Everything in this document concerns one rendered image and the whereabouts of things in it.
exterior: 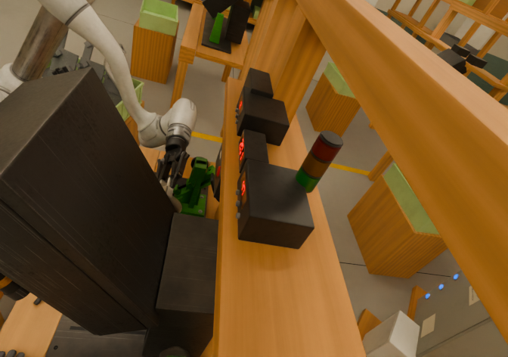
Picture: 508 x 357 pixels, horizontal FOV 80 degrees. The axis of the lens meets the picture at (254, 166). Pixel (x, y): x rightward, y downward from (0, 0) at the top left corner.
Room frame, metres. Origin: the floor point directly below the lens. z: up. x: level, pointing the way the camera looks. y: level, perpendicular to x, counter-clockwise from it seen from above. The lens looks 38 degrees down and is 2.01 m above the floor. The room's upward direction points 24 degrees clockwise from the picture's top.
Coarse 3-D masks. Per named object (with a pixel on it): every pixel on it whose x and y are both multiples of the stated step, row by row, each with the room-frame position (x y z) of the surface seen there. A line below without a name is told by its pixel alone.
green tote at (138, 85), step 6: (78, 60) 1.62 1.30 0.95; (48, 66) 1.57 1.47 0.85; (132, 78) 1.67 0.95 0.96; (138, 84) 1.67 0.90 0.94; (138, 90) 1.62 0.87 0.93; (138, 96) 1.63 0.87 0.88; (120, 102) 1.38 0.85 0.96; (120, 108) 1.38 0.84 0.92; (120, 114) 1.38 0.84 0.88; (126, 114) 1.47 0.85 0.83
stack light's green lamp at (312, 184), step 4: (300, 168) 0.53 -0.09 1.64; (300, 172) 0.52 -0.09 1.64; (304, 172) 0.52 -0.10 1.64; (296, 176) 0.53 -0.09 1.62; (300, 176) 0.52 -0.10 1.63; (304, 176) 0.51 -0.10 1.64; (308, 176) 0.51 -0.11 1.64; (296, 180) 0.52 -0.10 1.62; (300, 180) 0.51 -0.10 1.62; (304, 180) 0.51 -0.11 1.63; (308, 180) 0.51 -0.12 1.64; (312, 180) 0.51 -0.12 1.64; (316, 180) 0.51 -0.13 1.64; (300, 184) 0.51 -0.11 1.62; (304, 184) 0.51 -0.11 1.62; (308, 184) 0.51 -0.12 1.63; (312, 184) 0.51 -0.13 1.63; (316, 184) 0.52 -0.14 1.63; (308, 188) 0.51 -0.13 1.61; (312, 188) 0.52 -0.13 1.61; (308, 192) 0.52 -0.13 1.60
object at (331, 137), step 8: (320, 136) 0.53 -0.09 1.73; (328, 136) 0.53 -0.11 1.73; (336, 136) 0.55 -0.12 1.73; (320, 144) 0.52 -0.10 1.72; (328, 144) 0.51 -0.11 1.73; (336, 144) 0.52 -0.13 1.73; (312, 152) 0.52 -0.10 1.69; (320, 152) 0.51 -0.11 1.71; (328, 152) 0.51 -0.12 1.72; (336, 152) 0.52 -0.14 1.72; (320, 160) 0.51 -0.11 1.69; (328, 160) 0.51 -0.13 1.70
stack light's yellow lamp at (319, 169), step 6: (312, 156) 0.52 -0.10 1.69; (306, 162) 0.52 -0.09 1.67; (312, 162) 0.51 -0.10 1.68; (318, 162) 0.51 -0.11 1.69; (306, 168) 0.52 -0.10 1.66; (312, 168) 0.51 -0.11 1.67; (318, 168) 0.51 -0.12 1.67; (324, 168) 0.52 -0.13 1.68; (306, 174) 0.51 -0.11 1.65; (312, 174) 0.51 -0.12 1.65; (318, 174) 0.51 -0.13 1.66
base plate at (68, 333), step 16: (64, 320) 0.33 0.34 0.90; (64, 336) 0.29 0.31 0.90; (80, 336) 0.31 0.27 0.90; (96, 336) 0.32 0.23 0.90; (112, 336) 0.34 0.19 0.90; (128, 336) 0.36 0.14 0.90; (144, 336) 0.38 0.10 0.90; (48, 352) 0.24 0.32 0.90; (64, 352) 0.25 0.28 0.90; (80, 352) 0.27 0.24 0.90; (96, 352) 0.28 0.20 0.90; (112, 352) 0.30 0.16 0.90; (128, 352) 0.32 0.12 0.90
